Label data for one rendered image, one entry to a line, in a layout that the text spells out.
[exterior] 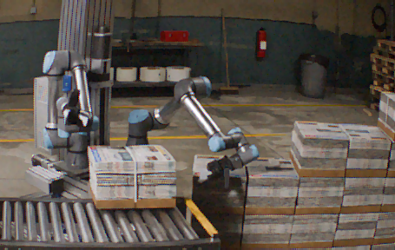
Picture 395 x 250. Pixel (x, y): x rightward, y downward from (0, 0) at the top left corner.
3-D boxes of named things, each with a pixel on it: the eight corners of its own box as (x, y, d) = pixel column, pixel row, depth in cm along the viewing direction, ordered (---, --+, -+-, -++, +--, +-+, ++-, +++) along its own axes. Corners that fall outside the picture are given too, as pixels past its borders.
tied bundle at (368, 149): (332, 159, 340) (337, 122, 334) (371, 160, 339) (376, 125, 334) (344, 178, 303) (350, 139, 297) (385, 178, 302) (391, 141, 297)
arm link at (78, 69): (83, 56, 302) (96, 135, 282) (65, 58, 297) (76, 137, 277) (88, 44, 292) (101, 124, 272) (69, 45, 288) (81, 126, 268)
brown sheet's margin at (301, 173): (288, 156, 339) (289, 149, 338) (331, 157, 340) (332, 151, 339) (298, 176, 303) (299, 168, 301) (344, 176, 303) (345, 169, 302)
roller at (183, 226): (173, 208, 275) (173, 200, 273) (202, 249, 231) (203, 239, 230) (162, 209, 273) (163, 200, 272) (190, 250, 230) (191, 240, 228)
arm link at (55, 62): (69, 151, 296) (71, 50, 283) (45, 152, 290) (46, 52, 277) (65, 145, 307) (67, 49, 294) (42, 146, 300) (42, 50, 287)
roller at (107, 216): (107, 211, 265) (108, 202, 264) (125, 253, 221) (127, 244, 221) (97, 209, 263) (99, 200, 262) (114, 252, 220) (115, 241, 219)
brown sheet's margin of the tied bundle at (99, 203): (118, 189, 282) (118, 180, 281) (129, 208, 255) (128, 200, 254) (88, 189, 277) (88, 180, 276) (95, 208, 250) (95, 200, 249)
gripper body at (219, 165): (205, 167, 299) (226, 157, 302) (212, 182, 297) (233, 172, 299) (206, 163, 292) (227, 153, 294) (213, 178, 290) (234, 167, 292)
